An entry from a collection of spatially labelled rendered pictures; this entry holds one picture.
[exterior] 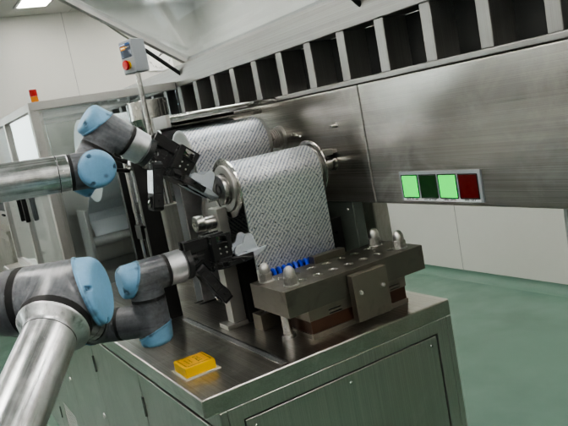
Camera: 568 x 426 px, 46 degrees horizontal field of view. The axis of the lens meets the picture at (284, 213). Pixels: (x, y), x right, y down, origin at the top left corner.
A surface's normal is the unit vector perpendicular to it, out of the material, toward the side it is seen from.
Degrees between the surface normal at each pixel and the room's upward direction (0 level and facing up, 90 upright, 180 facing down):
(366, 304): 90
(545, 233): 90
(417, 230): 90
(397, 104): 90
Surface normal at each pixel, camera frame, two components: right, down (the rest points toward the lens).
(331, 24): -0.84, 0.23
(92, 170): 0.42, 0.06
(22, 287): -0.21, -0.46
